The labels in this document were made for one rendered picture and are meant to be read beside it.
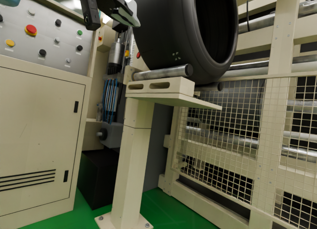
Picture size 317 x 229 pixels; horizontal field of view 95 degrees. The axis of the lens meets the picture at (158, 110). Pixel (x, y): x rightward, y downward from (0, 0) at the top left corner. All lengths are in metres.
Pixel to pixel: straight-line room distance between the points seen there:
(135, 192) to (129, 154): 0.25
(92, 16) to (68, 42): 0.70
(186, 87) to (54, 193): 1.01
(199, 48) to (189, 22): 0.10
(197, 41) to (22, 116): 0.93
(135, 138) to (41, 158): 0.54
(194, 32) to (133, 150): 0.67
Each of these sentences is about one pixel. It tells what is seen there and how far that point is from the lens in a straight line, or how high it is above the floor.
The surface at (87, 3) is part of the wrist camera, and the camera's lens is 0.48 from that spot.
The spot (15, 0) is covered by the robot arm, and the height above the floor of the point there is 0.91.
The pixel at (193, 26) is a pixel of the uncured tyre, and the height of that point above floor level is 1.04.
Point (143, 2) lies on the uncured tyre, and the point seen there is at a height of 1.13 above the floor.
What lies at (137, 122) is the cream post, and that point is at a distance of 0.86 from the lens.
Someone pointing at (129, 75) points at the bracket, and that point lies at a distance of 0.79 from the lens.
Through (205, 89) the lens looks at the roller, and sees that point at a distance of 0.82.
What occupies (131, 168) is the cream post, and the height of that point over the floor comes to 0.39.
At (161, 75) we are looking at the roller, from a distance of 0.64.
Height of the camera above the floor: 0.73
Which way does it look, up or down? 1 degrees up
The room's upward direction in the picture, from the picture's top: 8 degrees clockwise
